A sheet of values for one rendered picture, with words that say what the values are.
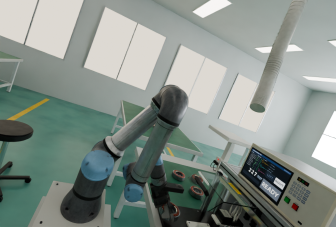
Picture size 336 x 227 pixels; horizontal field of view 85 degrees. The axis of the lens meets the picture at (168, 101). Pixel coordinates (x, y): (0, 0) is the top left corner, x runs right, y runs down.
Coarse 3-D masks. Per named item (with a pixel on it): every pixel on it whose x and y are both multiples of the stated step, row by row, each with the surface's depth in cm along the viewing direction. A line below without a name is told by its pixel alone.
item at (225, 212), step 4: (220, 208) 101; (216, 212) 100; (220, 212) 97; (224, 212) 98; (228, 212) 100; (212, 216) 98; (216, 216) 99; (220, 216) 96; (224, 216) 95; (228, 216) 96; (216, 220) 96; (220, 220) 95; (224, 220) 95; (228, 220) 96; (220, 224) 95; (224, 224) 95; (228, 224) 96; (232, 224) 97; (236, 224) 97; (240, 224) 98
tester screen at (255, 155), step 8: (256, 152) 100; (248, 160) 103; (256, 160) 98; (264, 160) 94; (248, 168) 101; (256, 168) 96; (264, 168) 92; (272, 168) 89; (280, 168) 85; (256, 176) 95; (264, 176) 91; (280, 176) 84; (288, 176) 81; (256, 184) 93; (272, 184) 86; (264, 192) 88
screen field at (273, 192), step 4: (264, 180) 90; (260, 184) 91; (264, 184) 89; (268, 184) 88; (264, 188) 89; (268, 188) 87; (272, 188) 85; (276, 188) 84; (268, 192) 86; (272, 192) 85; (276, 192) 83; (280, 192) 82; (272, 196) 84; (276, 196) 82; (276, 200) 82
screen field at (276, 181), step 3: (267, 171) 90; (267, 174) 90; (270, 174) 88; (267, 177) 89; (270, 177) 88; (273, 177) 87; (276, 177) 85; (270, 180) 87; (273, 180) 86; (276, 180) 85; (279, 180) 84; (276, 183) 84; (279, 183) 83; (282, 183) 82; (279, 186) 83; (282, 186) 82
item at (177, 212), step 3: (171, 204) 100; (174, 204) 101; (159, 207) 97; (162, 207) 95; (174, 207) 99; (177, 207) 100; (159, 210) 95; (162, 210) 93; (174, 210) 98; (177, 210) 97; (174, 213) 94; (177, 213) 95; (174, 216) 92; (177, 216) 93; (168, 219) 92; (174, 219) 93
